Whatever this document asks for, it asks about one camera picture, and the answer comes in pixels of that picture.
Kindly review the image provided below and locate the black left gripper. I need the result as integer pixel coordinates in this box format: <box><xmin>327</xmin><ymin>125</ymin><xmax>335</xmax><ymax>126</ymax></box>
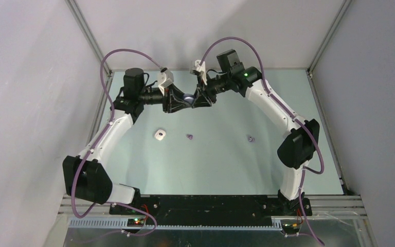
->
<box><xmin>138</xmin><ymin>83</ymin><xmax>190</xmax><ymax>114</ymax></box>

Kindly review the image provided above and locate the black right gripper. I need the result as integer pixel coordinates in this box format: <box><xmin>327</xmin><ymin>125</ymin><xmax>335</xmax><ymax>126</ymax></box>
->
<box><xmin>191</xmin><ymin>73</ymin><xmax>231</xmax><ymax>108</ymax></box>

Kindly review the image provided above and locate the purple oval charging case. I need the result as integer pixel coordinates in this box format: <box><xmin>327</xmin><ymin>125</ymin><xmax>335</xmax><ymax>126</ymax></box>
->
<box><xmin>183</xmin><ymin>94</ymin><xmax>195</xmax><ymax>104</ymax></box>

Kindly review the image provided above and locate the white earbud charging case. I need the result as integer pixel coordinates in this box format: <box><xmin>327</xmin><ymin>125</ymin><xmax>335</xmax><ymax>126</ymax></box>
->
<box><xmin>154</xmin><ymin>129</ymin><xmax>166</xmax><ymax>141</ymax></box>

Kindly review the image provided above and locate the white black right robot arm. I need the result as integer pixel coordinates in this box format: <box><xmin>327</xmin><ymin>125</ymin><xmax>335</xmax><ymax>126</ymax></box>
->
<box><xmin>192</xmin><ymin>49</ymin><xmax>320</xmax><ymax>215</ymax></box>

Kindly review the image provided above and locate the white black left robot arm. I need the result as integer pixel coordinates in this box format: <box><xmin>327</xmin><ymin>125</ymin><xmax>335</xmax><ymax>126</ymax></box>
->
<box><xmin>63</xmin><ymin>68</ymin><xmax>195</xmax><ymax>214</ymax></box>

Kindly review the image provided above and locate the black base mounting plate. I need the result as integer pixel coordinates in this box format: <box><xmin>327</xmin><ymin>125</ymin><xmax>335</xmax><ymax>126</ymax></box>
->
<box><xmin>109</xmin><ymin>195</ymin><xmax>312</xmax><ymax>227</ymax></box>

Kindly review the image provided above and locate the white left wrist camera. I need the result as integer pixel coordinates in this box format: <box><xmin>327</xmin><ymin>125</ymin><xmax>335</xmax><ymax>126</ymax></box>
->
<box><xmin>157</xmin><ymin>67</ymin><xmax>174</xmax><ymax>96</ymax></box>

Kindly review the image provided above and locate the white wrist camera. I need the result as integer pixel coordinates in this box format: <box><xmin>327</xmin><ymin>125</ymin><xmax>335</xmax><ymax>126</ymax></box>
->
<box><xmin>157</xmin><ymin>67</ymin><xmax>174</xmax><ymax>96</ymax></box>
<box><xmin>190</xmin><ymin>60</ymin><xmax>207</xmax><ymax>85</ymax></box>

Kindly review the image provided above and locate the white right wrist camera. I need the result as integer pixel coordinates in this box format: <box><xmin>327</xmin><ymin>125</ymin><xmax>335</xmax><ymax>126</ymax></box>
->
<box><xmin>190</xmin><ymin>60</ymin><xmax>207</xmax><ymax>85</ymax></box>

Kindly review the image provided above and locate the aluminium frame corner post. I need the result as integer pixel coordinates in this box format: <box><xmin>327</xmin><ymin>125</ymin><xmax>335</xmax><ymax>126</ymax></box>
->
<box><xmin>64</xmin><ymin>0</ymin><xmax>113</xmax><ymax>76</ymax></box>

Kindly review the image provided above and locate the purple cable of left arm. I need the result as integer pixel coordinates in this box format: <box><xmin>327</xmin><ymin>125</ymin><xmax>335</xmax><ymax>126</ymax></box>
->
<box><xmin>70</xmin><ymin>49</ymin><xmax>166</xmax><ymax>237</ymax></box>

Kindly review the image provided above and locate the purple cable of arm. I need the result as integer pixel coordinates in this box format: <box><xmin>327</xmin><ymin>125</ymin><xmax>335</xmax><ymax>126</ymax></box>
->
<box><xmin>70</xmin><ymin>49</ymin><xmax>166</xmax><ymax>237</ymax></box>
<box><xmin>199</xmin><ymin>37</ymin><xmax>325</xmax><ymax>246</ymax></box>

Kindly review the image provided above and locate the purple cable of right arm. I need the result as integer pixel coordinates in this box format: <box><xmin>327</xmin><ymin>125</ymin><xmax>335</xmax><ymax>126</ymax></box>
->
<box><xmin>199</xmin><ymin>37</ymin><xmax>325</xmax><ymax>246</ymax></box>

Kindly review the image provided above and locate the right rear frame post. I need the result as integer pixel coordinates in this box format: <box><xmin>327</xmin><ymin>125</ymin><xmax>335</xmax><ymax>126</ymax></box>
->
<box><xmin>307</xmin><ymin>0</ymin><xmax>353</xmax><ymax>77</ymax></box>

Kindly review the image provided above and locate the aluminium front frame rail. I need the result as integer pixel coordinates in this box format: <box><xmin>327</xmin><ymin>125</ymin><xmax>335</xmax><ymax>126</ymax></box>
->
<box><xmin>58</xmin><ymin>195</ymin><xmax>367</xmax><ymax>232</ymax></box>

